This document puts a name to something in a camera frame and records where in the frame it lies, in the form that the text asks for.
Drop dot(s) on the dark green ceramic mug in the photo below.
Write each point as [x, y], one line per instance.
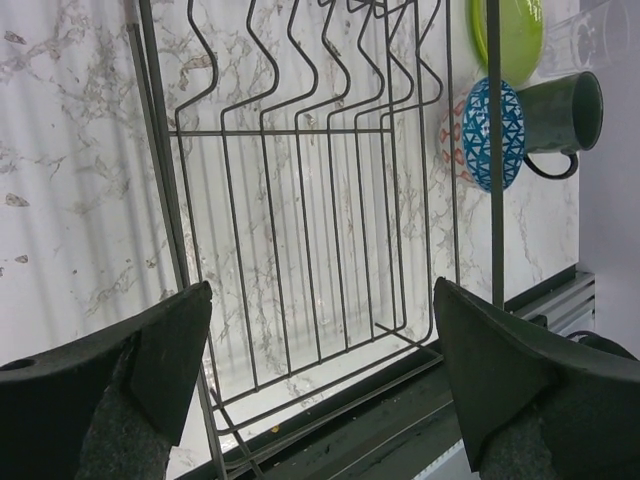
[563, 116]

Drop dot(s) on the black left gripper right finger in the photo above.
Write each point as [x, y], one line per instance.
[532, 404]

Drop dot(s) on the blue patterned ceramic bowl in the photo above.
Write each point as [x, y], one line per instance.
[464, 136]

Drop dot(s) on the black wire dish rack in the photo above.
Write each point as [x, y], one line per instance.
[295, 144]

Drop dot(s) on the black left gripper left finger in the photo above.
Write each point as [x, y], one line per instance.
[110, 405]

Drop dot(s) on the lime green plastic plate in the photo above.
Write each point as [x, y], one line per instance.
[521, 37]

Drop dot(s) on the clear glass tumbler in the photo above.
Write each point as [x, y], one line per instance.
[600, 34]

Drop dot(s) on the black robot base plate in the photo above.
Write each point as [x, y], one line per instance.
[379, 410]

